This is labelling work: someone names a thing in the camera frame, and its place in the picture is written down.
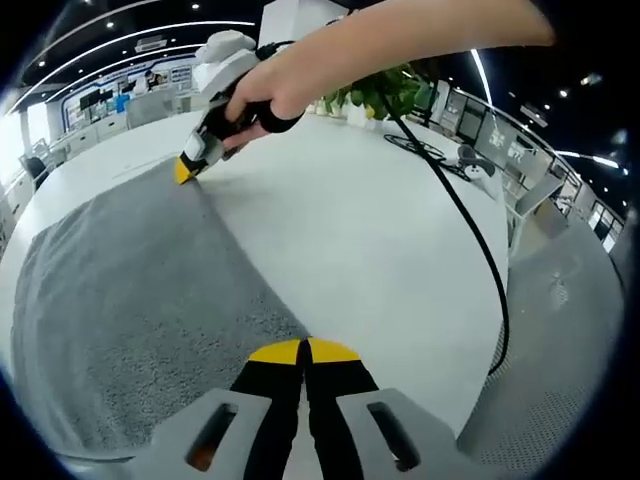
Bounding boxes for ceiling air conditioner vent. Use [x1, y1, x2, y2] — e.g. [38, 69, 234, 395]
[133, 36, 169, 54]

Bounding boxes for white handheld controller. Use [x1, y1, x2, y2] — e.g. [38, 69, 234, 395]
[456, 143, 497, 182]

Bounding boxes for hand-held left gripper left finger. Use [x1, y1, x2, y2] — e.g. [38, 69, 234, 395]
[132, 338, 306, 480]

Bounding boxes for black coiled cable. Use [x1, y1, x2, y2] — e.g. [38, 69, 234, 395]
[383, 132, 471, 176]

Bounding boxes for black office chair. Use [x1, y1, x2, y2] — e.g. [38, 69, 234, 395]
[19, 153, 52, 192]

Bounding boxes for person's right hand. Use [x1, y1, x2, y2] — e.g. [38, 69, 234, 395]
[222, 52, 312, 156]

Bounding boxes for potted green plant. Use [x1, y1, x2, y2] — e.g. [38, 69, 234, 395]
[319, 62, 437, 124]

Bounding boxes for grey towel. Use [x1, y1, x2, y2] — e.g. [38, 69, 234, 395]
[9, 160, 312, 454]

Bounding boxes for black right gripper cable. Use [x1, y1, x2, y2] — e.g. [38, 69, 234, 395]
[377, 92, 511, 377]

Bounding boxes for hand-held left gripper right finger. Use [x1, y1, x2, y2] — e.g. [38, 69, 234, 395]
[304, 336, 484, 480]

